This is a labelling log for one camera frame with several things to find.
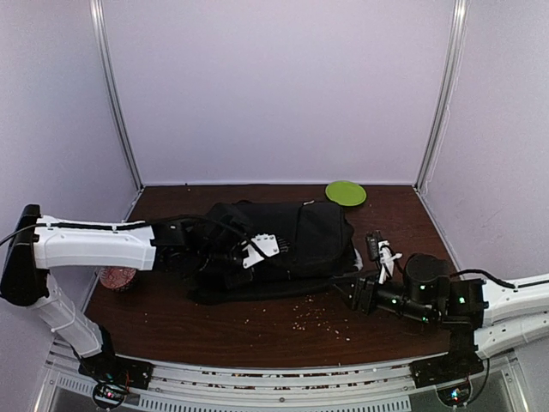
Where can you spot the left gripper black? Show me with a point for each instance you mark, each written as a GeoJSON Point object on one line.
{"type": "Point", "coordinates": [227, 276]}

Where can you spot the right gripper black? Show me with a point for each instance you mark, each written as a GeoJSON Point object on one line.
{"type": "Point", "coordinates": [362, 289]}

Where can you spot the black student backpack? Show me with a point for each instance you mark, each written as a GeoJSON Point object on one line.
{"type": "Point", "coordinates": [321, 247]}

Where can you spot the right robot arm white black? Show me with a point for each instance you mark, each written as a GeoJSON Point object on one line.
{"type": "Point", "coordinates": [483, 314]}

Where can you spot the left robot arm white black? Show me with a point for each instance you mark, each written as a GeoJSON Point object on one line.
{"type": "Point", "coordinates": [43, 242]}

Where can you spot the green plate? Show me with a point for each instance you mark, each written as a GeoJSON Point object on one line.
{"type": "Point", "coordinates": [345, 193]}

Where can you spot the red patterned small bowl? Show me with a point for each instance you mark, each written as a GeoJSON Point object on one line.
{"type": "Point", "coordinates": [117, 279]}

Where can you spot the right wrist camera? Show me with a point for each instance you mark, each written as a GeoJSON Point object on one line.
{"type": "Point", "coordinates": [383, 256]}

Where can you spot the front aluminium rail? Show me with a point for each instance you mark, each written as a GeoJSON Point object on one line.
{"type": "Point", "coordinates": [382, 386]}

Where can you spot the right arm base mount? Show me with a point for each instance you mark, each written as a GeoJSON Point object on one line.
{"type": "Point", "coordinates": [451, 372]}

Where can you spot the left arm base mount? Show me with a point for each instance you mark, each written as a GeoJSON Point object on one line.
{"type": "Point", "coordinates": [114, 375]}

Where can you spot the right aluminium frame post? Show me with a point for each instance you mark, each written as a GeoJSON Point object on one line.
{"type": "Point", "coordinates": [451, 65]}

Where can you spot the aluminium frame post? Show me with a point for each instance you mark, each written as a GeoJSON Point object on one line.
{"type": "Point", "coordinates": [451, 65]}
{"type": "Point", "coordinates": [100, 32]}

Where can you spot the left aluminium frame post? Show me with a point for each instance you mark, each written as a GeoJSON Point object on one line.
{"type": "Point", "coordinates": [100, 32]}

